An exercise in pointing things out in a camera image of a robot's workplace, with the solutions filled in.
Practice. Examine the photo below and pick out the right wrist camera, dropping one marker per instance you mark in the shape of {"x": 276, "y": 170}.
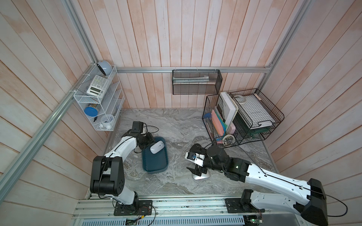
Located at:
{"x": 195, "y": 158}

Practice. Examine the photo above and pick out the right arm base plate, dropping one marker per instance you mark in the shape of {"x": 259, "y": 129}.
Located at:
{"x": 236, "y": 205}

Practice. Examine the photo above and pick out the black mesh wall basket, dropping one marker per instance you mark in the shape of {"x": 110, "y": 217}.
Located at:
{"x": 196, "y": 82}

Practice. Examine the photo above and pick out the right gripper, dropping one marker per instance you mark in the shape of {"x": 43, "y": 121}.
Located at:
{"x": 198, "y": 170}

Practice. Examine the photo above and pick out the teal storage box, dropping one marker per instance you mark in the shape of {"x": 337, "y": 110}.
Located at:
{"x": 155, "y": 163}

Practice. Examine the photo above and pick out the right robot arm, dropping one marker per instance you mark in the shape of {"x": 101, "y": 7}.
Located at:
{"x": 304, "y": 198}

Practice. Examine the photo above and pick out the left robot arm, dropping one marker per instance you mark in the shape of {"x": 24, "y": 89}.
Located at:
{"x": 107, "y": 174}

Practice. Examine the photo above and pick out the pink folder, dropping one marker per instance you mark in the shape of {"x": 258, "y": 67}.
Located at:
{"x": 217, "y": 123}

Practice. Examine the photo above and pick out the tape roll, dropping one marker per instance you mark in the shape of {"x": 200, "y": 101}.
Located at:
{"x": 228, "y": 140}

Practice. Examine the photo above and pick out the black wire file organizer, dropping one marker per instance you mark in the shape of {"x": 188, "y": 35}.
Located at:
{"x": 220, "y": 119}

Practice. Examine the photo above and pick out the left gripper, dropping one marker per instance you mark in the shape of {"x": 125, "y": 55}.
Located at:
{"x": 151, "y": 140}

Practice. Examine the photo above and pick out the silver mouse front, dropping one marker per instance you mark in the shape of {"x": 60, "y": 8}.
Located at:
{"x": 203, "y": 176}

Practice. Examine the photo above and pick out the blue lid container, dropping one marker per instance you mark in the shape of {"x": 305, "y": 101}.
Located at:
{"x": 91, "y": 111}

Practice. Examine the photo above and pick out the grid notepad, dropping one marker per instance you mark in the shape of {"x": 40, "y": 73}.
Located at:
{"x": 254, "y": 114}

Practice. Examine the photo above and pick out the white calculator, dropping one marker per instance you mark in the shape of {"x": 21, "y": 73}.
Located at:
{"x": 98, "y": 86}

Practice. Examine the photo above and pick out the black mouse rear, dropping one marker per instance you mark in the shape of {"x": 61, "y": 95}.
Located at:
{"x": 196, "y": 148}

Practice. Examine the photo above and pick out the black wire tray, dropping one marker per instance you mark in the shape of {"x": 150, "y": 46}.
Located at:
{"x": 271, "y": 108}

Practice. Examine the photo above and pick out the white computer mouse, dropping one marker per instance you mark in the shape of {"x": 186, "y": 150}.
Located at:
{"x": 157, "y": 147}

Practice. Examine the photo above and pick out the white wire wall shelf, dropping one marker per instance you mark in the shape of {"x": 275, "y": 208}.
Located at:
{"x": 110, "y": 104}

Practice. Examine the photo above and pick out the white book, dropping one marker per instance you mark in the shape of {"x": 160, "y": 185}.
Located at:
{"x": 227, "y": 109}

